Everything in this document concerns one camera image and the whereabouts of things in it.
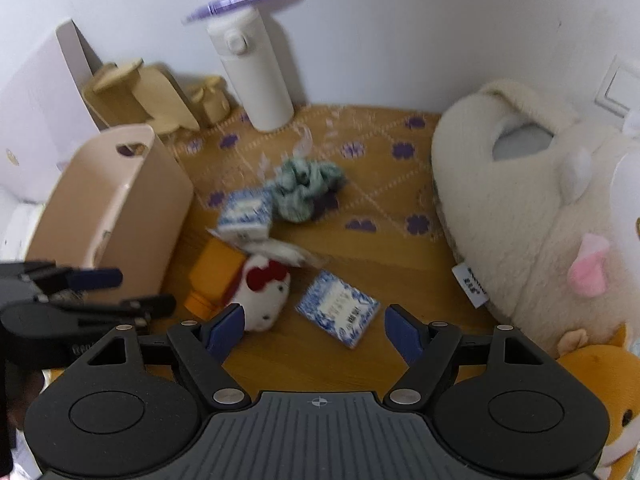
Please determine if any orange plastic bottle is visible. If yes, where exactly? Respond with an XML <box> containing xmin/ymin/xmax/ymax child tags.
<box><xmin>184</xmin><ymin>237</ymin><xmax>247</xmax><ymax>321</ymax></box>

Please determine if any white plush red bow headband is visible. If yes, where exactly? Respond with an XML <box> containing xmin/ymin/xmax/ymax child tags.
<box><xmin>224</xmin><ymin>255</ymin><xmax>291</xmax><ymax>332</ymax></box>

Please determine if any blue white tissue pack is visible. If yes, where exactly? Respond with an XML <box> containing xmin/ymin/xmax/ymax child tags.
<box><xmin>295</xmin><ymin>270</ymin><xmax>381</xmax><ymax>349</ymax></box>
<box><xmin>215</xmin><ymin>188</ymin><xmax>273</xmax><ymax>242</ymax></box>

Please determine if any green striped scrunchie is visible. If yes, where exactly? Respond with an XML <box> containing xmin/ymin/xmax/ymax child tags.
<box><xmin>265</xmin><ymin>157</ymin><xmax>346</xmax><ymax>223</ymax></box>

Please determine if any beige plastic storage bin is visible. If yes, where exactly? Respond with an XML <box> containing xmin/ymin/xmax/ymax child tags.
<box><xmin>26</xmin><ymin>125</ymin><xmax>194</xmax><ymax>302</ymax></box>

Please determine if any floral transparent table mat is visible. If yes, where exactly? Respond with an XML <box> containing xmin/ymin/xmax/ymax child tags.
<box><xmin>166</xmin><ymin>105</ymin><xmax>442</xmax><ymax>240</ymax></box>

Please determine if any white lilac board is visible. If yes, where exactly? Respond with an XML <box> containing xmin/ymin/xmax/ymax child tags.
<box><xmin>1</xmin><ymin>20</ymin><xmax>99</xmax><ymax>203</ymax></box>

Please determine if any cream fluffy slipper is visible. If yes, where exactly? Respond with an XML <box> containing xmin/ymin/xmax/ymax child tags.
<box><xmin>431</xmin><ymin>79</ymin><xmax>639</xmax><ymax>353</ymax></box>

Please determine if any orange white hamster plush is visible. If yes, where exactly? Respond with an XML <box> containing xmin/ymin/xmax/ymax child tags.
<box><xmin>558</xmin><ymin>324</ymin><xmax>640</xmax><ymax>479</ymax></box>

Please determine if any wooden phone stand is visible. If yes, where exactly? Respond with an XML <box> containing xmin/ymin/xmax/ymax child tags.
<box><xmin>81</xmin><ymin>58</ymin><xmax>231</xmax><ymax>136</ymax></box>

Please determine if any white thermos bottle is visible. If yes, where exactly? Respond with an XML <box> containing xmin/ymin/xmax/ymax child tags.
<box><xmin>207</xmin><ymin>6</ymin><xmax>294</xmax><ymax>132</ymax></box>

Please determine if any white wall socket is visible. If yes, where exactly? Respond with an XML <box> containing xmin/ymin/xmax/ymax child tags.
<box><xmin>594</xmin><ymin>55</ymin><xmax>640</xmax><ymax>117</ymax></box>

